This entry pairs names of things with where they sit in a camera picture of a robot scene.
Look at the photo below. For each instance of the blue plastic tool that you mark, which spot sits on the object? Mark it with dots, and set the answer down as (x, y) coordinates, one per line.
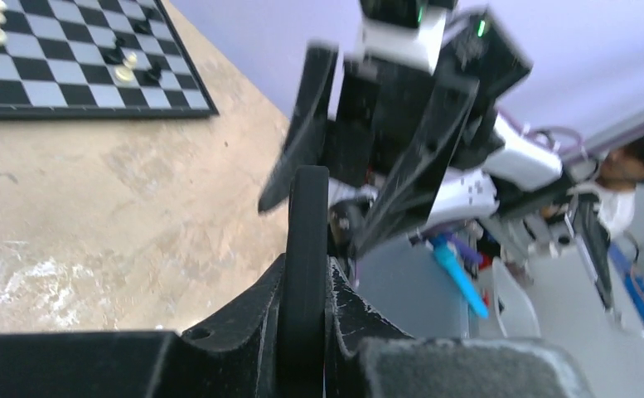
(445, 257)

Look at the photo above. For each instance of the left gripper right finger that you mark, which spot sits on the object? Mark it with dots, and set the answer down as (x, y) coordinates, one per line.
(368, 356)

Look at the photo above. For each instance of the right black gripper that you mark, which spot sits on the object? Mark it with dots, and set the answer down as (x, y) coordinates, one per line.
(391, 119)

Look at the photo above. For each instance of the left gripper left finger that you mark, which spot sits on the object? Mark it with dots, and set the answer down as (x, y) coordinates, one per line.
(229, 354)

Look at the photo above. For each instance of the clear plastic bowl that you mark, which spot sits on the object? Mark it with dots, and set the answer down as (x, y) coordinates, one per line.
(513, 310)

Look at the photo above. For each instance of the black chess piece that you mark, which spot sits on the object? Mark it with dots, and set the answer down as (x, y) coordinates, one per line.
(114, 55)
(153, 75)

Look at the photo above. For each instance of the black phone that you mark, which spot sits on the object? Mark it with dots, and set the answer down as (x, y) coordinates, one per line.
(301, 316)

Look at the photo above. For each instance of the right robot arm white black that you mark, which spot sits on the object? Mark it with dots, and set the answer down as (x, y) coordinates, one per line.
(496, 172)

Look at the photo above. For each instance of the person in white shirt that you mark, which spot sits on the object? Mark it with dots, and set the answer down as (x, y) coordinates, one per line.
(618, 176)

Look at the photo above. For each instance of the black white chessboard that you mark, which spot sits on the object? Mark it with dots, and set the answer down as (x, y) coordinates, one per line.
(52, 67)

